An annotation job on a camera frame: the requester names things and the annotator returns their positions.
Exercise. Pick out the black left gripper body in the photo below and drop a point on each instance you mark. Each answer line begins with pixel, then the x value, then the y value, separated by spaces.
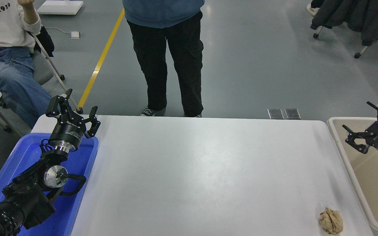
pixel 68 131

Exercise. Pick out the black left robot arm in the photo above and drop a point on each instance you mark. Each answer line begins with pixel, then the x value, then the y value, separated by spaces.
pixel 25 196

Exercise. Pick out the seated person's left forearm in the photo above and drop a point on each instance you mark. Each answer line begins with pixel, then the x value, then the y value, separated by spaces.
pixel 31 19

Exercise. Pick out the large pale dustbin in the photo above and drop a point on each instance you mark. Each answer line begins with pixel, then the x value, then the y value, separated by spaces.
pixel 372 183

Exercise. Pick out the seated person's left hand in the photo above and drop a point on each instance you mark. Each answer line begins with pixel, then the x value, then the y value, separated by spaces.
pixel 26 2

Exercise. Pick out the blue plastic tray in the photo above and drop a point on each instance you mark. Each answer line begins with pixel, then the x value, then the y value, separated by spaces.
pixel 80 164

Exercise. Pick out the grey folding chair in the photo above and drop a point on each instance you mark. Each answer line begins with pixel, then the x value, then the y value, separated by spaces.
pixel 56 70

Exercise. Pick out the seated person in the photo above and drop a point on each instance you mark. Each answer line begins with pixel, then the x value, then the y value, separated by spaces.
pixel 5 75

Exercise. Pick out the black garment on chair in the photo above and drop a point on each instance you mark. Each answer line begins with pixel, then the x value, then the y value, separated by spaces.
pixel 46 41

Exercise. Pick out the metal floor socket plate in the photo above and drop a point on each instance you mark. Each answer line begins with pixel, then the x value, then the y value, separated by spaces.
pixel 292 113
pixel 275 113

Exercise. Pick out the crumpled tan paper ball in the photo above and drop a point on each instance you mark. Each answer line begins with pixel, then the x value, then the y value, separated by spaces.
pixel 331 221

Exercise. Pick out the white flat floor platform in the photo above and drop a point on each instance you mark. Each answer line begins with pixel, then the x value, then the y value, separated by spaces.
pixel 60 6

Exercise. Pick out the dark jacket on chair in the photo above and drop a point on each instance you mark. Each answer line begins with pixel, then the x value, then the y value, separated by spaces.
pixel 359 16

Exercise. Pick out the standing person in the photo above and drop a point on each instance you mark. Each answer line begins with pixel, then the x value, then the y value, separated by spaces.
pixel 166 55

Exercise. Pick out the person with white shoe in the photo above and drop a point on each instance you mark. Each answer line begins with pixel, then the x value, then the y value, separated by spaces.
pixel 314 7

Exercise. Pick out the wheeled chair frame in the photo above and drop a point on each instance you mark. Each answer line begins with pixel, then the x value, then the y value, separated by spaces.
pixel 361 51

